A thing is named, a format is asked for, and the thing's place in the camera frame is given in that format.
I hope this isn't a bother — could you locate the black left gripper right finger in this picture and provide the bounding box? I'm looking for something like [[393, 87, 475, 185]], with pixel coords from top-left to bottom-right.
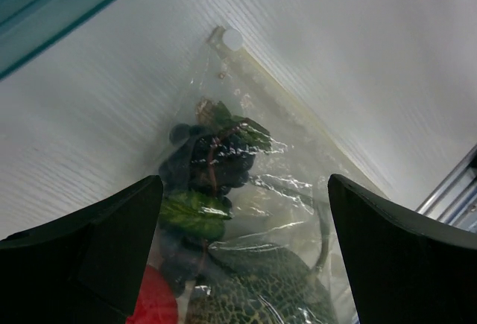
[[328, 174, 476, 323]]

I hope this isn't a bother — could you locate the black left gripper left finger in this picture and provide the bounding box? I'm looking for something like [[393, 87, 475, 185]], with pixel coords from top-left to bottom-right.
[[1, 175, 163, 323]]

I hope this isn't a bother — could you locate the fake red tomato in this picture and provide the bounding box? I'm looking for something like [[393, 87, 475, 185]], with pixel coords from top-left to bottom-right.
[[126, 265, 178, 324]]

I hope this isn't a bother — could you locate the fake green melon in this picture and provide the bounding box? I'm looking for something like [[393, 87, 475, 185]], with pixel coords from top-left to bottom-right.
[[185, 244, 338, 323]]

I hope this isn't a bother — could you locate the clear zip top bag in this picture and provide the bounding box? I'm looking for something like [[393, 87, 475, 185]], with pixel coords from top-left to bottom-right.
[[147, 28, 388, 324]]

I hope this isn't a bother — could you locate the fake dark grape bunch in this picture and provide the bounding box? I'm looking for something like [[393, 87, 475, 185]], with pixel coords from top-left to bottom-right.
[[158, 99, 271, 297]]

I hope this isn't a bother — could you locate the aluminium front rail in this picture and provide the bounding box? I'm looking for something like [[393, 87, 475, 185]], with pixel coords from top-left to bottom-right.
[[416, 145, 476, 234]]

